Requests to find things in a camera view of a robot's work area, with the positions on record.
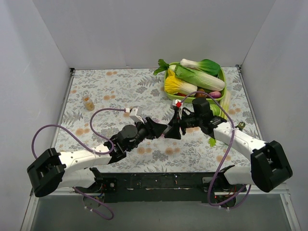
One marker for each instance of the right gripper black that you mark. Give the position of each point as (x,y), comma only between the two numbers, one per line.
(181,122)

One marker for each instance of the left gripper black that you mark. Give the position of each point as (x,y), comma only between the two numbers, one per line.
(149,127)

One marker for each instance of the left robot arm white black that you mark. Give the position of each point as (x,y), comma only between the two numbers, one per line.
(52,169)

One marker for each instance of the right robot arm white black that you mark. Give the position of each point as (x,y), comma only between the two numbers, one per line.
(269,166)

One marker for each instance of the green plastic basket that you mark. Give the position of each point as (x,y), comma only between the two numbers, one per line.
(190,97)

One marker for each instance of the brown mushroom toy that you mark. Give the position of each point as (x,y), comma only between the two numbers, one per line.
(200,93)

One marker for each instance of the green round cabbage toy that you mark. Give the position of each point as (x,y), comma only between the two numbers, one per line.
(215,109)

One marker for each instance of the yellow napa cabbage toy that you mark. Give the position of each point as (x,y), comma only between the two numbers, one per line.
(174,85)

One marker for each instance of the purple onion toy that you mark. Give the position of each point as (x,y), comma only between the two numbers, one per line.
(215,94)

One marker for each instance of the long napa cabbage toy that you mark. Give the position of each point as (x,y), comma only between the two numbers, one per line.
(198,78)

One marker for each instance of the celery stalk toy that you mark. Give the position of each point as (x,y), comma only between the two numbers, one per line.
(224,103)

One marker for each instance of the parsley leaf toy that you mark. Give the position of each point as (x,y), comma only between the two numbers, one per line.
(163,66)

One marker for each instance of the green glass bottle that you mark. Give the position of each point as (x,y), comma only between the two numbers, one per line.
(241,125)

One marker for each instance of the small orange pill jar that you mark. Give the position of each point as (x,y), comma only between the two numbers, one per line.
(88,103)

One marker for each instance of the green bok choy toy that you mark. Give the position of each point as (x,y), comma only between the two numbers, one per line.
(208,66)

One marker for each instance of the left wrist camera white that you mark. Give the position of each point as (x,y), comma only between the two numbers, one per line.
(135,114)

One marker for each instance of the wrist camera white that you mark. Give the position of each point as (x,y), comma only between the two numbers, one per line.
(135,114)
(176,103)

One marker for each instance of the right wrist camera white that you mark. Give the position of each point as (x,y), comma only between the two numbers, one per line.
(176,103)

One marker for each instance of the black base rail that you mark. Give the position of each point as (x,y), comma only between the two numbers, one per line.
(156,187)

